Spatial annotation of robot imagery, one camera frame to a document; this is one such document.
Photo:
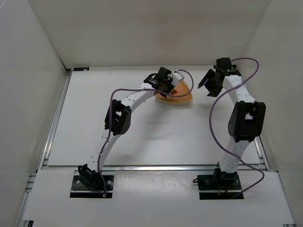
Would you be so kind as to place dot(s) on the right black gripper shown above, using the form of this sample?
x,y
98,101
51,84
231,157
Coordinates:
x,y
213,83

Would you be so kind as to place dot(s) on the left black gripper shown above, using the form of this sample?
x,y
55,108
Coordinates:
x,y
166,87

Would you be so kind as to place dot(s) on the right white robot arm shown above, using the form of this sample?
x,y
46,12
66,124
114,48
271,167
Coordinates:
x,y
245,123

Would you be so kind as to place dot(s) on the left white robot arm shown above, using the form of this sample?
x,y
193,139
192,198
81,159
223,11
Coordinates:
x,y
117,123

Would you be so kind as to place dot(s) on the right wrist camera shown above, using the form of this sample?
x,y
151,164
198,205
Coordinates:
x,y
223,64

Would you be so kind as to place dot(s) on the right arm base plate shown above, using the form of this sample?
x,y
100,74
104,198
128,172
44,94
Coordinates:
x,y
210,190

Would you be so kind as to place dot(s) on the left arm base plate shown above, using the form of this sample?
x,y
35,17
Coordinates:
x,y
81,189

